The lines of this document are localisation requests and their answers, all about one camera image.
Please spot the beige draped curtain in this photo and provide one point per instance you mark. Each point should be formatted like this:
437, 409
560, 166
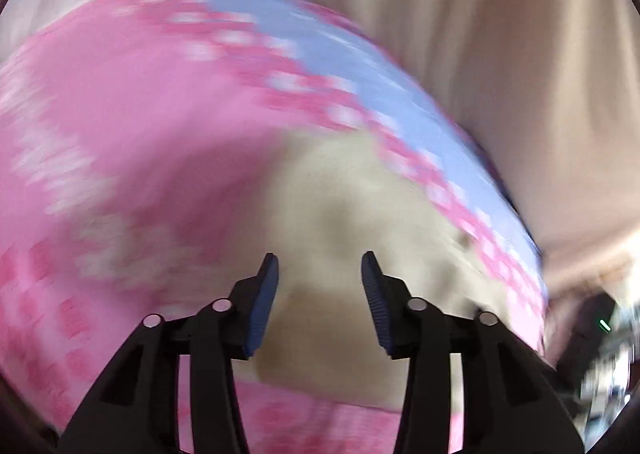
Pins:
500, 59

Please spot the pink and blue floral bedsheet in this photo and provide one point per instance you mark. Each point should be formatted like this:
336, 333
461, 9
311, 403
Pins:
125, 134

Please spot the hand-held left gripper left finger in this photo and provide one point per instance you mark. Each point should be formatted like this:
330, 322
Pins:
262, 314

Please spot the cream sweater with black hearts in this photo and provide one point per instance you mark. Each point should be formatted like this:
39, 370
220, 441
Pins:
340, 204

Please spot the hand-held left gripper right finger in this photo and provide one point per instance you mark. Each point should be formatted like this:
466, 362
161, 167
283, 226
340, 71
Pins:
376, 309

